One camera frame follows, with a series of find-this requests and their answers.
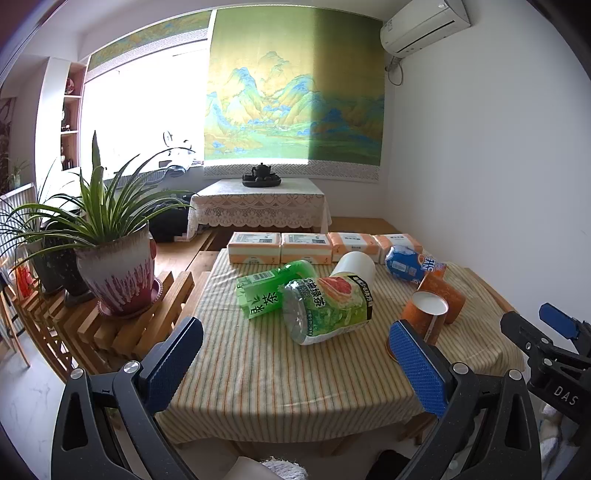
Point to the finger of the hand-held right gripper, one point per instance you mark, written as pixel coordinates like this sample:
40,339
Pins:
526,334
559,319

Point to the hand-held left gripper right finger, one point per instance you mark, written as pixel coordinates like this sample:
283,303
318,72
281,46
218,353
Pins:
420,364

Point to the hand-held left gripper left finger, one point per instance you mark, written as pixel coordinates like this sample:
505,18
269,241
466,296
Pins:
173,364

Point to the orange paper cup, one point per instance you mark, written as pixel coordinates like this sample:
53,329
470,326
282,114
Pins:
445,293
422,318

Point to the wooden slatted plant stand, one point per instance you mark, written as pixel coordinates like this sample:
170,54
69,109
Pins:
124,332

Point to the striped tablecloth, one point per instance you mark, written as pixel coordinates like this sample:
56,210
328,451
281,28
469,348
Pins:
258,364

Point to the blue plastic bottle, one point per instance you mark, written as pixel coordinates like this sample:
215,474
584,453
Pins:
411,264

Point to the large green tea bottle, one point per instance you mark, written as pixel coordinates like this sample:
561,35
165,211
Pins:
332,300

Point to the spider plant in glazed pot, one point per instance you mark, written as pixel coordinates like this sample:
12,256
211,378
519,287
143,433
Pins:
117,267

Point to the small green tea bottle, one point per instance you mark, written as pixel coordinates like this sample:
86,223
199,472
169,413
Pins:
268,286

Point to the orange white tissue pack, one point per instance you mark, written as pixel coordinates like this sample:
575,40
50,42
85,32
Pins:
353,244
254,247
305,247
392,242

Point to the black bag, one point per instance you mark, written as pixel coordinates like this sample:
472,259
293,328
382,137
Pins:
168,224

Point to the wooden bench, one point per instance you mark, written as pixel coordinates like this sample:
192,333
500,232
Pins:
364,225

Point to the plant in dark pot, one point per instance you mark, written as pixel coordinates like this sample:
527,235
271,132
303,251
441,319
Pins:
57,267

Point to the white towel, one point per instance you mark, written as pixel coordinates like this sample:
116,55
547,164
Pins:
284,468

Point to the red bag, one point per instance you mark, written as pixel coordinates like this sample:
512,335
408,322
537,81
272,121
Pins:
25,281

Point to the lace tablecloth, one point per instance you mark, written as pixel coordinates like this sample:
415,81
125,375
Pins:
258,205

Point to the black tea tray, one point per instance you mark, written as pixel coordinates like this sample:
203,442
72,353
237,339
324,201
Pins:
261,181

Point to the black teapot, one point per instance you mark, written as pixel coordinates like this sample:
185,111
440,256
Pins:
262,170

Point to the white radiator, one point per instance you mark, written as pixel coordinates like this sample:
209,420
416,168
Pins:
16,217

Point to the landscape painting blind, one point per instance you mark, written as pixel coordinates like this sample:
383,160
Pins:
295,92

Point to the white air conditioner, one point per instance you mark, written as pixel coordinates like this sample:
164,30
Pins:
422,27

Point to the landscape print valance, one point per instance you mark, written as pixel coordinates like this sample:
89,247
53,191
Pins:
147,39

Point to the white wall shelf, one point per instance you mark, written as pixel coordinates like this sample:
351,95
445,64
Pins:
62,120

